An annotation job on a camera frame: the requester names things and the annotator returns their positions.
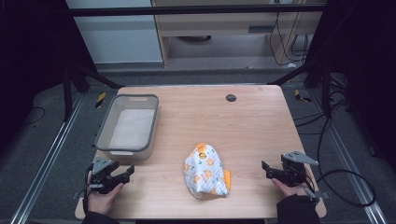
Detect black hanging desk cables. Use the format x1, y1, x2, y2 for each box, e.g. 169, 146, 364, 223
268, 0, 312, 67

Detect aluminium floor rail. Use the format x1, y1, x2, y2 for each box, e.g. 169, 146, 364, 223
306, 90, 389, 224
9, 92, 86, 224

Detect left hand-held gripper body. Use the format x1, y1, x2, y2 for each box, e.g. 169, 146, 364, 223
88, 156, 123, 195

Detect person's right hand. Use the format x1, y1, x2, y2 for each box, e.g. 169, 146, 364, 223
271, 177, 310, 198

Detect black metal frame bar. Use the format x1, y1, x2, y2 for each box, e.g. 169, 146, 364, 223
68, 3, 329, 18

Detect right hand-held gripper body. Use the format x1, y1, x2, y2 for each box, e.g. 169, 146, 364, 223
271, 150, 319, 188

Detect thin black floor cable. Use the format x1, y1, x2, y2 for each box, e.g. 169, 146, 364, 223
22, 105, 47, 127

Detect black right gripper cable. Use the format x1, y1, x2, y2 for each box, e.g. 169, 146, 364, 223
306, 115, 376, 208

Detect white cabinet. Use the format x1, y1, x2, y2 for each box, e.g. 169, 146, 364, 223
64, 0, 164, 65

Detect white orange printed garment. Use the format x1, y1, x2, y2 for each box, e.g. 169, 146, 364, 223
183, 142, 233, 200

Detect white plastic bin grey rim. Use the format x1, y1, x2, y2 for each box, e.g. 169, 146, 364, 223
94, 93, 161, 162

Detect yellow black tape strip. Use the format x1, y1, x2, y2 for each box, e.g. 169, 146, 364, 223
293, 89, 312, 104
94, 91, 107, 109

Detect black metal stand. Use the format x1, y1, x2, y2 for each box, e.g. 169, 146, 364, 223
268, 60, 348, 119
61, 62, 125, 123

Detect person's left hand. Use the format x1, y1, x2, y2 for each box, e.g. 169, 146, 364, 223
86, 174, 125, 216

